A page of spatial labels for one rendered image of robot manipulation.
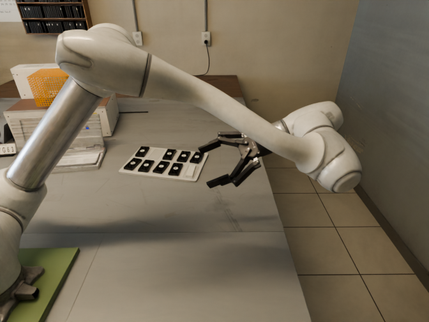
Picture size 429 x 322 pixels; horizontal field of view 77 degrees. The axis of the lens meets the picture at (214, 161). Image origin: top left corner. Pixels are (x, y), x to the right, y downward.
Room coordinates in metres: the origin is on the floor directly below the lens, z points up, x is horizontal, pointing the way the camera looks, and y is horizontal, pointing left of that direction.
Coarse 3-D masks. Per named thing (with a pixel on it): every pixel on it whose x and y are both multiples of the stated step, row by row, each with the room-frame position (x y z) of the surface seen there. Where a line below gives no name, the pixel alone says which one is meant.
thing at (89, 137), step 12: (12, 120) 1.30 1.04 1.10; (24, 120) 1.32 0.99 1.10; (36, 120) 1.32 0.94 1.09; (96, 120) 1.36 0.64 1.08; (24, 132) 1.30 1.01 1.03; (84, 132) 1.34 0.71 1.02; (96, 132) 1.35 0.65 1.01; (24, 144) 1.27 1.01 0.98; (72, 144) 1.30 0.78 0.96; (84, 144) 1.31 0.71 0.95
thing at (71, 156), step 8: (72, 152) 1.28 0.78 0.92; (80, 152) 1.28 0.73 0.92; (88, 152) 1.29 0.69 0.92; (96, 152) 1.29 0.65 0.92; (104, 152) 1.31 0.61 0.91; (64, 160) 1.20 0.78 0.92; (72, 160) 1.20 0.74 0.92; (80, 160) 1.20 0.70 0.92; (88, 160) 1.20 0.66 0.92; (56, 168) 1.12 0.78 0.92; (64, 168) 1.12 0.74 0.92; (72, 168) 1.13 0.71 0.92; (80, 168) 1.13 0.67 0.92; (88, 168) 1.14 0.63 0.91; (96, 168) 1.14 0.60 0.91
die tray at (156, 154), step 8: (136, 152) 1.30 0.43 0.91; (152, 152) 1.30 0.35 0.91; (160, 152) 1.30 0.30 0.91; (176, 152) 1.30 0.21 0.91; (192, 152) 1.30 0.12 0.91; (128, 160) 1.22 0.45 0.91; (160, 160) 1.22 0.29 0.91; (168, 160) 1.22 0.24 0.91; (176, 160) 1.22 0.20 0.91; (200, 160) 1.22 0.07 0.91; (136, 168) 1.14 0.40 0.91; (152, 168) 1.14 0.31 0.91; (168, 168) 1.14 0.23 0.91; (184, 168) 1.14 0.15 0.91; (200, 168) 1.14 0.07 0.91; (152, 176) 1.08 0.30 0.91; (160, 176) 1.07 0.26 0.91; (168, 176) 1.07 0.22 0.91; (176, 176) 1.07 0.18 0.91; (184, 176) 1.07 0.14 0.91
